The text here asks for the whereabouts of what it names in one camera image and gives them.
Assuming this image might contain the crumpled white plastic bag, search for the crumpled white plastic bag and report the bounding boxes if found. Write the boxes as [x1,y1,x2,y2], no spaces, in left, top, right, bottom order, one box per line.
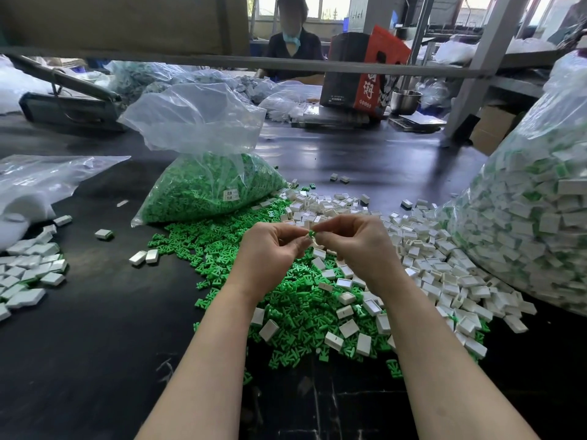
[259,79,324,123]

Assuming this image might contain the person's right forearm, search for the person's right forearm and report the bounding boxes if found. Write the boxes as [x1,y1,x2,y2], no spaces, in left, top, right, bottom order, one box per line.
[376,277,541,440]

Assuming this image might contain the person's right hand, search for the person's right hand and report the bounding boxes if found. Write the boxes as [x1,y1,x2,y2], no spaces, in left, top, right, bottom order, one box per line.
[312,213,407,297]

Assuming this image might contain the metal bowl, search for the metal bowl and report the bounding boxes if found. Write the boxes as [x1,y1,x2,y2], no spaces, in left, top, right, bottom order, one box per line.
[391,89,423,114]

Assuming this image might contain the white plastic sheet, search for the white plastic sheet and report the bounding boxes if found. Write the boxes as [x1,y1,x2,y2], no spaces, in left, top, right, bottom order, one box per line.
[0,56,49,116]

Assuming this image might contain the white bags on shelf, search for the white bags on shelf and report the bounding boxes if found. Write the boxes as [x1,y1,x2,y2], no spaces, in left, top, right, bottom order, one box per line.
[433,36,559,67]

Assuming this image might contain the black table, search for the black table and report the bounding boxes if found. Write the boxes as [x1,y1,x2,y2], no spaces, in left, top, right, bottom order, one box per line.
[0,78,587,440]

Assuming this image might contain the black and red box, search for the black and red box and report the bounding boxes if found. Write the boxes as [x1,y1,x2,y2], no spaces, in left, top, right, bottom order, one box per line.
[321,25,413,116]

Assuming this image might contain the empty clear plastic bag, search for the empty clear plastic bag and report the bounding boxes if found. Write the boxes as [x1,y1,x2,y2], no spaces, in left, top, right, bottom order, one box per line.
[0,155,131,253]

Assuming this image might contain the cardboard box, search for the cardboard box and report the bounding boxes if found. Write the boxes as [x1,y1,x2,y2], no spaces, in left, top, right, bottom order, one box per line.
[470,105,531,156]

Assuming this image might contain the clear bag of pale parts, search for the clear bag of pale parts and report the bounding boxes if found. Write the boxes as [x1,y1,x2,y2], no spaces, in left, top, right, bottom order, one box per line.
[108,61,249,105]

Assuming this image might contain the bag of green clips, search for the bag of green clips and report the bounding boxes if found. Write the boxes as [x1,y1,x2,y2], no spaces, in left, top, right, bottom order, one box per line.
[118,82,287,228]

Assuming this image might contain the pile of white plastic caps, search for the pile of white plastic caps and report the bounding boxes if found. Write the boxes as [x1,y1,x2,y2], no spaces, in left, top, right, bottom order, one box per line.
[249,186,541,361]

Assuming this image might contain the large bag of white caps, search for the large bag of white caps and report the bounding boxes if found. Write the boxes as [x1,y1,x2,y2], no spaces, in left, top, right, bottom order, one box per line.
[446,50,587,317]

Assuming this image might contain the pile of assembled white pieces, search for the pile of assembled white pieces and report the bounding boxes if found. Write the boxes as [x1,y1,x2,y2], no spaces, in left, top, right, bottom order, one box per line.
[0,214,73,323]

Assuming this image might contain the pile of green parts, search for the pile of green parts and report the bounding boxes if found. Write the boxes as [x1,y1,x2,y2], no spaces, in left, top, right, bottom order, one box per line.
[147,197,492,381]

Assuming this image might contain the person's left hand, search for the person's left hand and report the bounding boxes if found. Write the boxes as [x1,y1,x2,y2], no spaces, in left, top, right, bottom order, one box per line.
[227,221,313,305]

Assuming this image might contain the grey metal shelf frame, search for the grey metal shelf frame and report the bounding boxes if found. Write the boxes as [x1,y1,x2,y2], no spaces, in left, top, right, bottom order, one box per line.
[0,0,587,143]

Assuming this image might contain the white paper sheets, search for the white paper sheets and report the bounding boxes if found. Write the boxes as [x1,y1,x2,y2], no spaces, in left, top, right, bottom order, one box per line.
[389,109,449,132]

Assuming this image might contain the brown board panel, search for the brown board panel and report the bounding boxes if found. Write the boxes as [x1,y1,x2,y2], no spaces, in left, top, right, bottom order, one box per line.
[0,0,251,54]

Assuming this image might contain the person's left forearm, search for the person's left forearm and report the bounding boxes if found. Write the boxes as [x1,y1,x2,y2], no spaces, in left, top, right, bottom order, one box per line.
[136,288,267,440]

